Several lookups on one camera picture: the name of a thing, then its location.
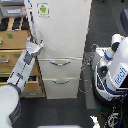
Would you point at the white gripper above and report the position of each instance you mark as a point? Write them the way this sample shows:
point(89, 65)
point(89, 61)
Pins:
point(34, 49)

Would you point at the white fridge top door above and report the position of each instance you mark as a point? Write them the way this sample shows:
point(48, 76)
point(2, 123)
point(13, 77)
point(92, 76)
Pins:
point(64, 30)

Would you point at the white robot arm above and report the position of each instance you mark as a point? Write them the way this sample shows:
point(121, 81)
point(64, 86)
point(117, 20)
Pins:
point(10, 106)

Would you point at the upper fridge drawer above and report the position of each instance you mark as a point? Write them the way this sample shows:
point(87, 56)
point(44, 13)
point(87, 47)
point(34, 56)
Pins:
point(60, 68)

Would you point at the fridge drawer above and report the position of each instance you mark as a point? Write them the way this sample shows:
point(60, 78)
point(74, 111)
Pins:
point(60, 68)
point(61, 88)

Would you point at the lower fridge drawer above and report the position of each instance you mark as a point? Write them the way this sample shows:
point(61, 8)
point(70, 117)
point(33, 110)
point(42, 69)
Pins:
point(61, 88)

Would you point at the wooden drawer cabinet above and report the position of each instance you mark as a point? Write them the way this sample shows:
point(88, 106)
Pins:
point(13, 34)

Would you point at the white refrigerator body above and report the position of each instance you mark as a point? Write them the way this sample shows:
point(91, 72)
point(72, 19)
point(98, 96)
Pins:
point(62, 25)

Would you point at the green android sticker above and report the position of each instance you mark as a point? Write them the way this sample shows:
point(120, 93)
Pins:
point(43, 9)

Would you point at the grey device on cabinet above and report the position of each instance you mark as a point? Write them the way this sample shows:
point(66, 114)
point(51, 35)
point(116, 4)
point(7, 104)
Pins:
point(13, 11)

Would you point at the white blue robot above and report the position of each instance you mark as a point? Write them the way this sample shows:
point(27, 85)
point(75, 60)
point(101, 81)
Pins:
point(110, 67)

